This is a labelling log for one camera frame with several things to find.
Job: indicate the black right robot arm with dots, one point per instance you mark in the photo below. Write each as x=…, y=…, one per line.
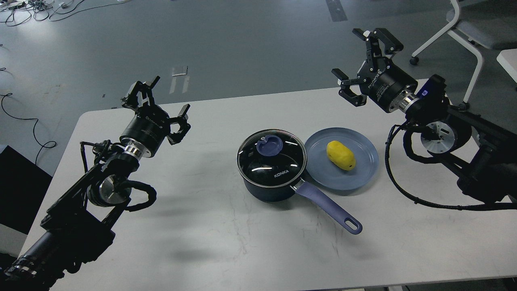
x=481, y=154

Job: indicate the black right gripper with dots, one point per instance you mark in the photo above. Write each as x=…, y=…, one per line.
x=379, y=78

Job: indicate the dark blue saucepan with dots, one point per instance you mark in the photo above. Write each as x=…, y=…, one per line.
x=312, y=193

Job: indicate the white table corner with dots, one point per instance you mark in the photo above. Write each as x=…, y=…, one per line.
x=508, y=60

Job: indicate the glass pot lid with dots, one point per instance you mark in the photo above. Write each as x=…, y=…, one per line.
x=271, y=158

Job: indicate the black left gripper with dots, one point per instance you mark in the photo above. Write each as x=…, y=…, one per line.
x=151, y=124

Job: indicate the black box at left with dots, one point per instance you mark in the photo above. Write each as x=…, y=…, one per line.
x=23, y=186

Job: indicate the white office chair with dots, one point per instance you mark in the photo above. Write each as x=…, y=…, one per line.
x=490, y=23

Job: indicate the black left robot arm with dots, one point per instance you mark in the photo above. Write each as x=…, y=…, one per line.
x=78, y=226

